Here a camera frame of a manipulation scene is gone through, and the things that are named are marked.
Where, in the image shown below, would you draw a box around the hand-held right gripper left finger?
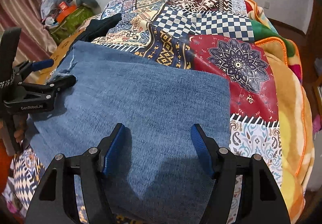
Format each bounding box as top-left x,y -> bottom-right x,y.
25,123 -> 126,224

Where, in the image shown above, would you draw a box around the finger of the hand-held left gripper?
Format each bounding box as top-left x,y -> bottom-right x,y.
14,74 -> 77,100
13,59 -> 55,76

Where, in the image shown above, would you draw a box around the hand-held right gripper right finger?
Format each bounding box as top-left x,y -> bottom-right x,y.
190,124 -> 291,224

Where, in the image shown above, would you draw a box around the blue denim pants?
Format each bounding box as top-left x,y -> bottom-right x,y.
26,41 -> 231,224

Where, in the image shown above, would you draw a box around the person's left hand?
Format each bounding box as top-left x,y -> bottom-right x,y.
14,115 -> 30,148

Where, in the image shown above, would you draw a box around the striped pink curtain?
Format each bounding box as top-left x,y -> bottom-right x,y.
0,0 -> 59,84

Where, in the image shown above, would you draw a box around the green storage bag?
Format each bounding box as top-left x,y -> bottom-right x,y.
49,6 -> 101,45

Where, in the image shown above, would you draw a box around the orange box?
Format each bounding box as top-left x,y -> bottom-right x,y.
56,2 -> 77,24

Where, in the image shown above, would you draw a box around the pile of clothes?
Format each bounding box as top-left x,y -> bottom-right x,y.
40,0 -> 66,29

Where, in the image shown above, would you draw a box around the black garment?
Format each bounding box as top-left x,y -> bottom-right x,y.
77,14 -> 124,44

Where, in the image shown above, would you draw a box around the colourful fleece blanket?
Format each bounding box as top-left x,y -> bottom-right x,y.
243,0 -> 318,224

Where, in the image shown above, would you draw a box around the patchwork printed bedsheet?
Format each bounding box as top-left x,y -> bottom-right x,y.
10,0 -> 284,224

